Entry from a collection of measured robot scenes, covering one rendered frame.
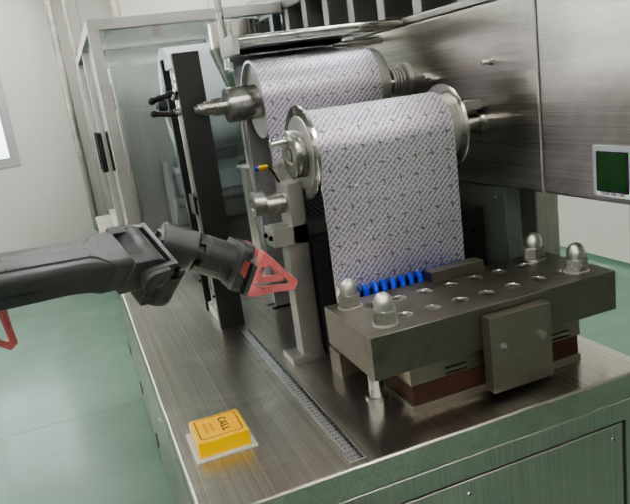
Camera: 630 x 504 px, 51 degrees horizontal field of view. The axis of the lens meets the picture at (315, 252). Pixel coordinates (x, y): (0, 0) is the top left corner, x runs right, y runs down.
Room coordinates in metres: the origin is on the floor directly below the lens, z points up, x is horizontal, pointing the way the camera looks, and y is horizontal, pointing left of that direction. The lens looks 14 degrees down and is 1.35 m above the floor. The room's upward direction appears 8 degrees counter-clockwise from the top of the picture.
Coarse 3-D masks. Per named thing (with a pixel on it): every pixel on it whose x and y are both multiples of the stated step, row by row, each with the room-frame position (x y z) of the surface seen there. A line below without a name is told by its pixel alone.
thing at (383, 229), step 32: (352, 192) 0.99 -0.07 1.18; (384, 192) 1.01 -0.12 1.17; (416, 192) 1.03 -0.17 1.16; (448, 192) 1.05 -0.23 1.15; (352, 224) 0.99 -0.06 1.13; (384, 224) 1.01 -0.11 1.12; (416, 224) 1.03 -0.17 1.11; (448, 224) 1.05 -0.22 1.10; (352, 256) 0.99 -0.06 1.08; (384, 256) 1.01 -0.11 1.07; (416, 256) 1.02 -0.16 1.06; (448, 256) 1.04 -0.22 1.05
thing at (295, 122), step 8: (448, 104) 1.08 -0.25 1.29; (456, 112) 1.07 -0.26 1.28; (296, 120) 1.03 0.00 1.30; (456, 120) 1.06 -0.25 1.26; (288, 128) 1.07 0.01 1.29; (304, 128) 1.00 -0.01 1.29; (456, 128) 1.06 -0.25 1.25; (304, 136) 1.00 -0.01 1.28; (456, 136) 1.06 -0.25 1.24; (456, 144) 1.07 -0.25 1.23; (312, 152) 0.98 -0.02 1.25; (456, 152) 1.08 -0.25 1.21; (312, 160) 0.98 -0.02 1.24; (312, 168) 0.99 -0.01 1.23; (312, 176) 0.99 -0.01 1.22; (304, 184) 1.03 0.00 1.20
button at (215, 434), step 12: (204, 420) 0.83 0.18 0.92; (216, 420) 0.82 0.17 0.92; (228, 420) 0.82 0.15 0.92; (240, 420) 0.81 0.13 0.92; (192, 432) 0.80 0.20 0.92; (204, 432) 0.79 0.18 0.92; (216, 432) 0.79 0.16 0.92; (228, 432) 0.79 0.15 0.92; (240, 432) 0.79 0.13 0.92; (204, 444) 0.77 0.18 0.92; (216, 444) 0.77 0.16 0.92; (228, 444) 0.78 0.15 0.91; (240, 444) 0.78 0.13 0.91; (204, 456) 0.77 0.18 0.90
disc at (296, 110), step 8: (288, 112) 1.07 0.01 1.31; (296, 112) 1.03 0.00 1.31; (304, 112) 1.00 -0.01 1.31; (288, 120) 1.07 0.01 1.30; (304, 120) 1.00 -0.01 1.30; (296, 128) 1.04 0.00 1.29; (312, 128) 0.98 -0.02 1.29; (312, 136) 0.98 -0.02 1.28; (312, 144) 0.98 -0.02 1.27; (320, 160) 0.97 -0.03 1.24; (320, 168) 0.97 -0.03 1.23; (320, 176) 0.97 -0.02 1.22; (312, 184) 1.00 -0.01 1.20; (320, 184) 0.98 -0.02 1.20; (304, 192) 1.04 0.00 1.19; (312, 192) 1.01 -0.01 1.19
